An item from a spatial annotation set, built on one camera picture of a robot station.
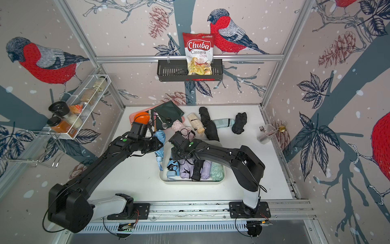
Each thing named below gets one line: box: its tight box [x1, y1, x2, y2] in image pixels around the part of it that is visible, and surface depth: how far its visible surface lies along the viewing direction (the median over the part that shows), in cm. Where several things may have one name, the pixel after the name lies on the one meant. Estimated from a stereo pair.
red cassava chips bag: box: [182, 32, 215, 76], surface depth 85 cm
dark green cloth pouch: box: [150, 100, 185, 131], surface depth 116 cm
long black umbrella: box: [198, 106, 220, 142], surface depth 106 cm
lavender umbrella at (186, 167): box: [177, 158, 195, 179], surface depth 84 cm
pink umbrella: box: [171, 119, 196, 141], surface depth 103 cm
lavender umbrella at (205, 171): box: [200, 159, 212, 180], surface depth 84 cm
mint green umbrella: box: [210, 161, 224, 182], surface depth 82 cm
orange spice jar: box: [46, 116, 72, 134], surface depth 62 cm
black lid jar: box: [48, 101, 71, 116], surface depth 63 cm
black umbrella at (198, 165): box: [190, 159, 206, 181], surface depth 85 cm
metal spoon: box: [155, 112, 169, 130], surface depth 110 cm
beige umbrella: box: [186, 112, 206, 134], surface depth 107 cm
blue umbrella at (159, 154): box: [154, 129, 167, 171], surface depth 81 cm
